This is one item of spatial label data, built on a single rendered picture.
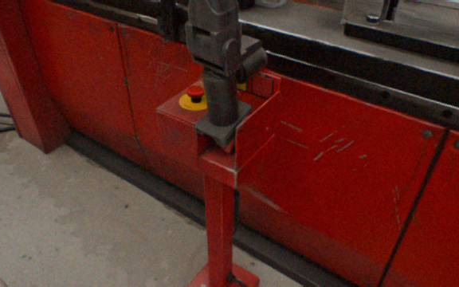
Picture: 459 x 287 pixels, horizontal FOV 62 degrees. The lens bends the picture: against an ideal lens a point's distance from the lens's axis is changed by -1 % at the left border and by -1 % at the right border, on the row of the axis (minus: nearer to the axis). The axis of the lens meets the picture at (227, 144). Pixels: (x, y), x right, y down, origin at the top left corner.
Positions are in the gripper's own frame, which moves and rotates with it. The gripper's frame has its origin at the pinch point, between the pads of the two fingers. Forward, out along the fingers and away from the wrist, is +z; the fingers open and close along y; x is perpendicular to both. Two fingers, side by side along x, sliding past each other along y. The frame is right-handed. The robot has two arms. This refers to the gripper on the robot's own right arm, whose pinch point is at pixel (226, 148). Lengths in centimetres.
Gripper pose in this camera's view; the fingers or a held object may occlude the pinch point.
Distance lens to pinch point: 78.9
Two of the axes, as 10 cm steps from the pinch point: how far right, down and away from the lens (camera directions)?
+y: 5.6, -6.4, 5.3
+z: 0.7, 6.8, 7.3
